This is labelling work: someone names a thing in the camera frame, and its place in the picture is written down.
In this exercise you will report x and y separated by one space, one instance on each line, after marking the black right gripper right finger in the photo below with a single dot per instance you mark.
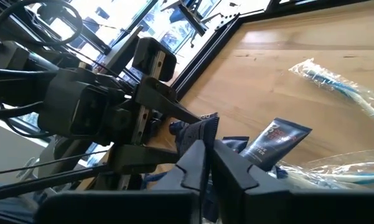
298 208

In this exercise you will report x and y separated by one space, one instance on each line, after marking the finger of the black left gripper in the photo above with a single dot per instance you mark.
137 158
161 96

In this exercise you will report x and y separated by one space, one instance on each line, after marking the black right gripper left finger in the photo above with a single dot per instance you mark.
127 208

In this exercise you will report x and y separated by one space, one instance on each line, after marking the grey item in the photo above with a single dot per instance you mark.
209 116

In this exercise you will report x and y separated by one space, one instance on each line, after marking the dark blue shave cream tube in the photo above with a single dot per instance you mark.
199 133
273 143
236 143

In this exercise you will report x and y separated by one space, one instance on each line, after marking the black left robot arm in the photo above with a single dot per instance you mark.
6 90

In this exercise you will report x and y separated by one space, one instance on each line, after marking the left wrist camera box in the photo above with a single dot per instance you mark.
74 109

